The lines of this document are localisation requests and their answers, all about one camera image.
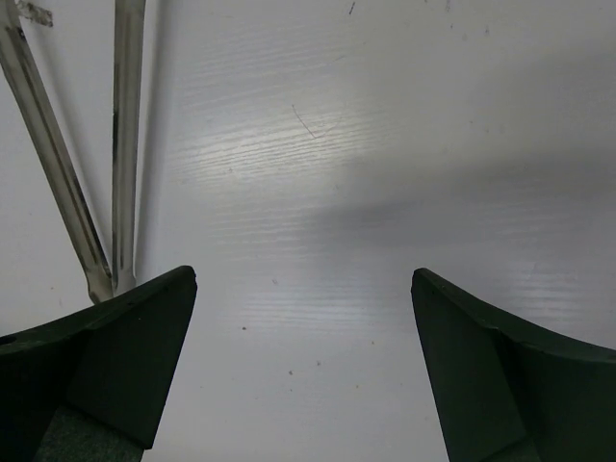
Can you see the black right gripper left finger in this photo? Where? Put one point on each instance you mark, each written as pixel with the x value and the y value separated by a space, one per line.
pixel 93 386

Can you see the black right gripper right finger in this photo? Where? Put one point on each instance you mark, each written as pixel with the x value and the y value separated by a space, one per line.
pixel 507 389

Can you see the metal serving tongs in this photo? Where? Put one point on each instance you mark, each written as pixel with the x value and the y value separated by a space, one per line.
pixel 106 276

